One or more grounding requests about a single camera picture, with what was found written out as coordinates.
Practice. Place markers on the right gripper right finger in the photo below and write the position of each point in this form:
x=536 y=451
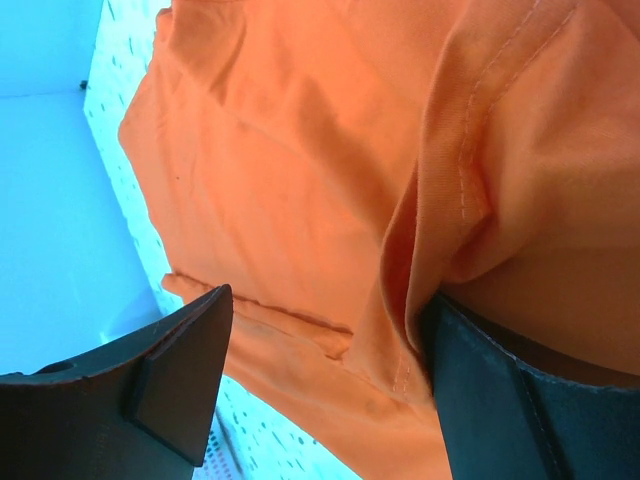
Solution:
x=511 y=408

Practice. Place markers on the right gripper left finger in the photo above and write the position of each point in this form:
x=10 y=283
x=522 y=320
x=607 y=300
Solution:
x=138 y=407

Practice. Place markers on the orange t-shirt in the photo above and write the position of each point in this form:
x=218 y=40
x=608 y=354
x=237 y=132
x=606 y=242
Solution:
x=340 y=163

